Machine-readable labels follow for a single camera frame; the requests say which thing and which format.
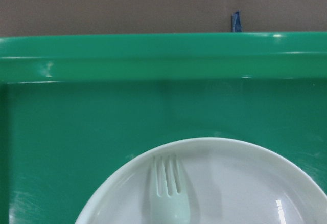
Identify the pale green plastic fork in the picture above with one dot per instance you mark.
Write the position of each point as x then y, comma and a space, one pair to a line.
169, 199

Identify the green plastic tray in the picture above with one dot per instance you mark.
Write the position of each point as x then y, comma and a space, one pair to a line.
76, 108

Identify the white round plate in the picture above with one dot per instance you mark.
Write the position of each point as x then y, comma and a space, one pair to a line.
228, 181

